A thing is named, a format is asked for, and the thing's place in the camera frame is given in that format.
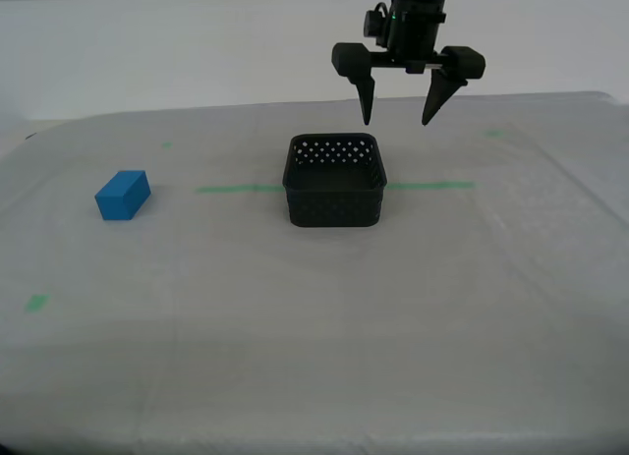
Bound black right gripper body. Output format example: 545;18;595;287
372;0;447;75

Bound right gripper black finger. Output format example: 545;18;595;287
421;45;487;128
331;42;376;126

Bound black perforated plastic basket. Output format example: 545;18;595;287
281;132;388;229

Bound blue rectangular block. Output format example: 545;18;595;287
94;169;152;222

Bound white table cloth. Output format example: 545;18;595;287
0;90;629;455

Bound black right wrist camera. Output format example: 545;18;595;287
363;0;397;49

